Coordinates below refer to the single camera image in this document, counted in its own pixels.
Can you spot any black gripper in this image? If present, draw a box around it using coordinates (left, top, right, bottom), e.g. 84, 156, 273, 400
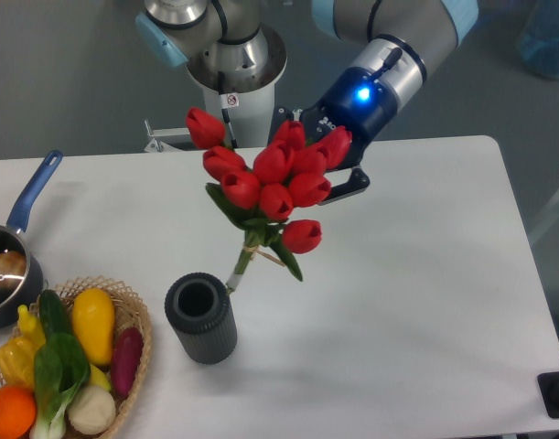
270, 48, 403, 206

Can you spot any red tulip bouquet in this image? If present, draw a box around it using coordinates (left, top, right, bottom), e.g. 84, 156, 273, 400
186, 107, 352, 293

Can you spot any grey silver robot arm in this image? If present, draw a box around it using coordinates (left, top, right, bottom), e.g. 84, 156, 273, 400
135, 1, 478, 200

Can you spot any dark grey ribbed vase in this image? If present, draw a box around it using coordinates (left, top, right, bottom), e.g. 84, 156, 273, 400
165, 273, 238, 365

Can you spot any blue translucent container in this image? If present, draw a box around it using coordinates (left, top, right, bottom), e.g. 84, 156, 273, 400
516, 0, 559, 80

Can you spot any yellow squash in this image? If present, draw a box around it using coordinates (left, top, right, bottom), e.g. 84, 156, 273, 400
71, 288, 115, 367

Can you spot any purple eggplant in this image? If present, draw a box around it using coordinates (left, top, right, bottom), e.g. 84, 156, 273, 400
111, 327, 144, 397

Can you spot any dark green cucumber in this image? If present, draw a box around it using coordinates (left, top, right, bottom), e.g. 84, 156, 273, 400
38, 289, 74, 338

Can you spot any round brown bread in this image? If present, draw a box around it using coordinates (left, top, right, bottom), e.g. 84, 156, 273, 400
0, 251, 27, 290

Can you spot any black device at table edge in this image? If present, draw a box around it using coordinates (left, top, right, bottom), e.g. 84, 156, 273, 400
537, 372, 559, 419

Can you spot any green bok choy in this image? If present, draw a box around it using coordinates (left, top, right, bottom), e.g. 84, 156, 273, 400
29, 333, 90, 438

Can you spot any beige garlic bulb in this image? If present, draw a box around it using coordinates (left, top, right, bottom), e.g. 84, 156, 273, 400
68, 385, 116, 435

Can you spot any yellow bell pepper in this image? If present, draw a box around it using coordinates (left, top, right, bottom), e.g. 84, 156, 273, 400
0, 337, 36, 391

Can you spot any orange fruit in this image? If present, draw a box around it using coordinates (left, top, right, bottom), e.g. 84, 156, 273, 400
0, 386, 37, 439

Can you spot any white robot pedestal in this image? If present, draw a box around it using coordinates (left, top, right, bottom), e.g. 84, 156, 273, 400
143, 81, 307, 154

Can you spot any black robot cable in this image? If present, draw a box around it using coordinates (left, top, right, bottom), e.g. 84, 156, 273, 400
216, 70, 240, 149

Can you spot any blue handled saucepan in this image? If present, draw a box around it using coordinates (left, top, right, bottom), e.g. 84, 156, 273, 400
0, 150, 63, 328

